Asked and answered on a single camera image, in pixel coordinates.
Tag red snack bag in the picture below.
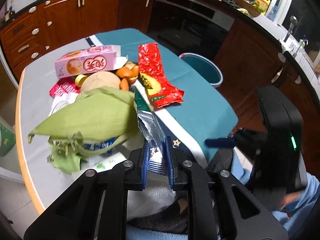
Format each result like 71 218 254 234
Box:
138 42 184 108

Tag person's right hand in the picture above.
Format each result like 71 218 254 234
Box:
280 191 302 208

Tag brown eggshell pieces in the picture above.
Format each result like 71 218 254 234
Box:
116 62 139 91

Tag teal tablecloth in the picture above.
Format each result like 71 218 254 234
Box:
94 28 239 163

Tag white tissue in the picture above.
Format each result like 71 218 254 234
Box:
49 93 79 116

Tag green corn husk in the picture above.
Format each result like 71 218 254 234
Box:
28 86 138 174

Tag yellow oil bottle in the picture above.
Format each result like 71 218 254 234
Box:
254 0 271 14

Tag round bread bun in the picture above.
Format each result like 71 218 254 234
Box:
81 72 121 92

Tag red chips bag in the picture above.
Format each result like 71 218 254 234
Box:
49 77 81 98

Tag green white sack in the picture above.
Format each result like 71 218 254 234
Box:
0 124 16 157

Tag silver foil snack wrapper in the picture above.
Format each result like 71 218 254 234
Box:
130 86 167 176

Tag chrome sink faucet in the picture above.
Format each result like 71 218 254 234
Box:
283 15 298 43

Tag pink pastry box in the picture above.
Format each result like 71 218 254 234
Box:
55 45 128 79

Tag blue trash bin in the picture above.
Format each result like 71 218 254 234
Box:
179 53 223 88

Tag built-in black oven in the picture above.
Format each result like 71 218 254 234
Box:
147 0 234 61

